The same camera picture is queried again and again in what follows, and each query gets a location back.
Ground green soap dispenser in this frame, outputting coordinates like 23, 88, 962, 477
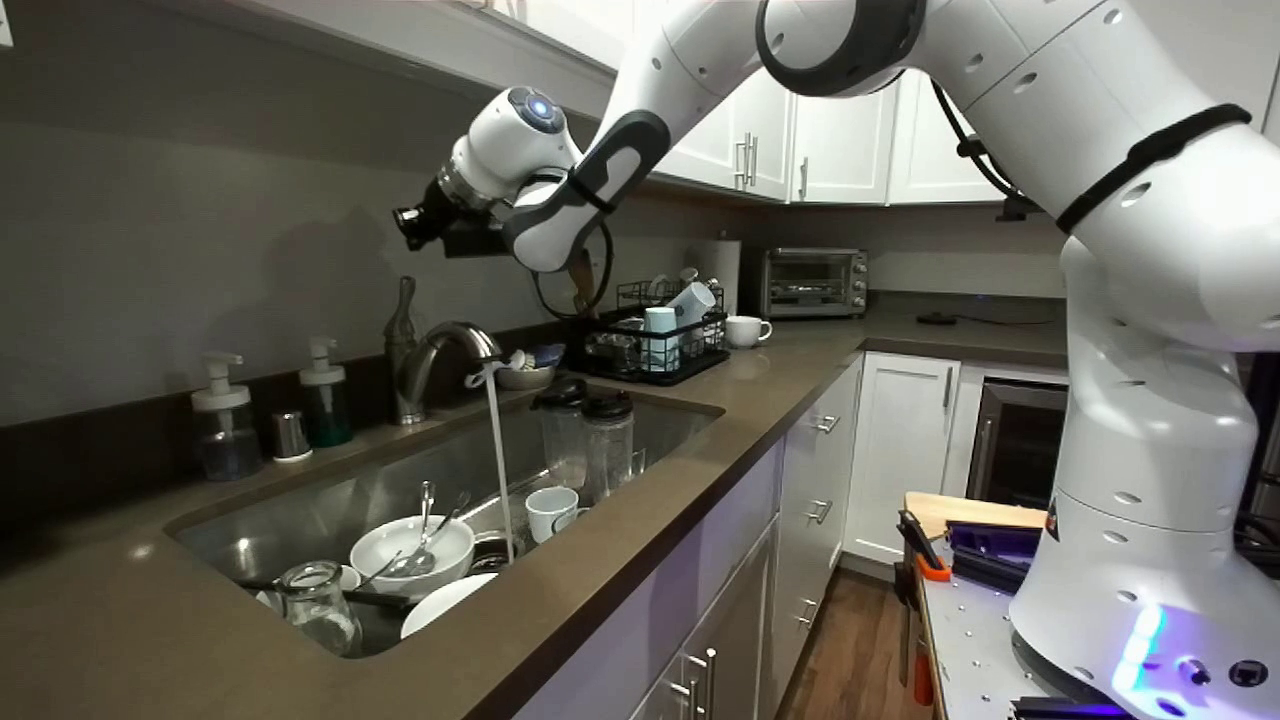
297, 334, 357, 451

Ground stainless steel sink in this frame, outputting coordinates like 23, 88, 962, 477
165, 383, 729, 662

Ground light wooden board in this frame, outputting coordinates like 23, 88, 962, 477
898, 486, 1051, 540

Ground white paper towel roll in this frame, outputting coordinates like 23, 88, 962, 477
696, 236, 743, 318

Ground clear blender jar black lid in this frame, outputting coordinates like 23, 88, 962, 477
578, 389, 639, 502
532, 375, 594, 491

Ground silver toaster oven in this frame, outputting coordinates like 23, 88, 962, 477
755, 243, 872, 322

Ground stainless steel faucet spout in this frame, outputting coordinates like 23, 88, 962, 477
390, 314, 509, 430

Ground orange black clamp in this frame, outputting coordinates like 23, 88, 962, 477
891, 502, 959, 592

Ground light blue plastic container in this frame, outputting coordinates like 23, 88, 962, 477
666, 275, 723, 334

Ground wooden cutting board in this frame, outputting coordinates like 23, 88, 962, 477
555, 243, 608, 318

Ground light blue plastic cup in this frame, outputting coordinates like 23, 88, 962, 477
639, 302, 685, 375

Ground grey robot base table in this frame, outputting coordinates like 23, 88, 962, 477
913, 570, 1280, 720

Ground metal faucet handle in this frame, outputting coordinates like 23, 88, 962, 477
383, 272, 420, 356

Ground white wall cabinets metal handles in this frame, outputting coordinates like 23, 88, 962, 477
523, 0, 1057, 211

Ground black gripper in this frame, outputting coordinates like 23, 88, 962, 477
390, 177, 520, 261

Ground black wire dish rack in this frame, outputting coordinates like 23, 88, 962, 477
562, 302, 737, 391

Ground running water stream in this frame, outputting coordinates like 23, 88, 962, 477
477, 364, 520, 567

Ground white plate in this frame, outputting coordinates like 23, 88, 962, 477
395, 567, 502, 638

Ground white base cabinet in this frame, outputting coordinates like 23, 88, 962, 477
844, 349, 993, 570

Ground large white bowl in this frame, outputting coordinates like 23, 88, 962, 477
349, 512, 481, 599

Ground base cabinets metal handles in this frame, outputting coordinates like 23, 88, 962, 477
511, 356, 872, 720

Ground black glass door appliance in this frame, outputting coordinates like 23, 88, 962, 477
962, 372, 1077, 512

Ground clear soap dispenser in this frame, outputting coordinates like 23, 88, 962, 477
187, 351, 263, 483

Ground beige ceramic bowl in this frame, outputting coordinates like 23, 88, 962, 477
493, 349, 555, 397

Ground black tool case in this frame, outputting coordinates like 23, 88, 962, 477
939, 514, 1038, 592

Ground clear glass jar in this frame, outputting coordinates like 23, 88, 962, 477
270, 554, 368, 657

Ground white mug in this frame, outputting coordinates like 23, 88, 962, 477
520, 483, 584, 549
723, 311, 777, 351

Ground metal spoon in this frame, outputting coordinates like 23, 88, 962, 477
357, 512, 465, 592
412, 477, 439, 570

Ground long white wall cabinet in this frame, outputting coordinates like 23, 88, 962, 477
144, 0, 622, 123

